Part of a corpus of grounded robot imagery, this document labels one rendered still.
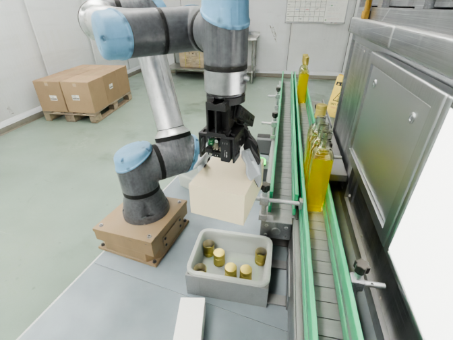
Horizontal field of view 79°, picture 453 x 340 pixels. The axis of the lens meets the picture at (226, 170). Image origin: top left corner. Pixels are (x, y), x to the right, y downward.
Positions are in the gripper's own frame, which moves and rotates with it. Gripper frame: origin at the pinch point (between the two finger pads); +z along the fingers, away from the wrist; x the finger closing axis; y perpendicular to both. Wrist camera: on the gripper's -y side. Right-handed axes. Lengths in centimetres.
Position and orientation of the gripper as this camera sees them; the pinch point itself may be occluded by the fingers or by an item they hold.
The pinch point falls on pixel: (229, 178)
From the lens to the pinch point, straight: 61.9
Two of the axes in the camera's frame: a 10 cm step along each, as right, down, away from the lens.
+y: -3.5, 5.0, -8.0
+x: 9.4, 1.8, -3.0
